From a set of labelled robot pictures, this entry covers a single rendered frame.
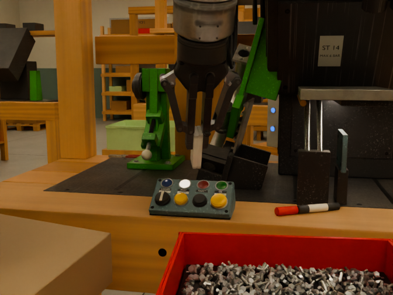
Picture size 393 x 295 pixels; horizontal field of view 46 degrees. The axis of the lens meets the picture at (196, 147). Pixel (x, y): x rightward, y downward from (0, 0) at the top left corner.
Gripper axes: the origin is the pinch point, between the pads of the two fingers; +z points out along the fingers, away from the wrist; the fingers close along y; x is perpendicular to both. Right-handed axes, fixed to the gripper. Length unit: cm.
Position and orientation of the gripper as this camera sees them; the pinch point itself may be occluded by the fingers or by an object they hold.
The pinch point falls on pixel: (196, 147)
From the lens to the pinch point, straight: 80.0
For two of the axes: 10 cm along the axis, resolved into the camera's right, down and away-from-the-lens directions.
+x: -1.5, -5.6, 8.1
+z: -0.5, 8.2, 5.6
